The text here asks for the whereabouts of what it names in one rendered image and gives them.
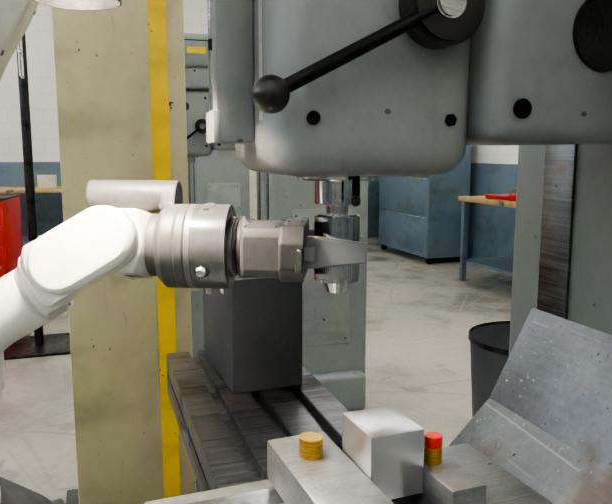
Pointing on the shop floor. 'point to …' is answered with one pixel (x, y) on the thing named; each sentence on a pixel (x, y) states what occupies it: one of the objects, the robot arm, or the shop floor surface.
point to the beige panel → (153, 447)
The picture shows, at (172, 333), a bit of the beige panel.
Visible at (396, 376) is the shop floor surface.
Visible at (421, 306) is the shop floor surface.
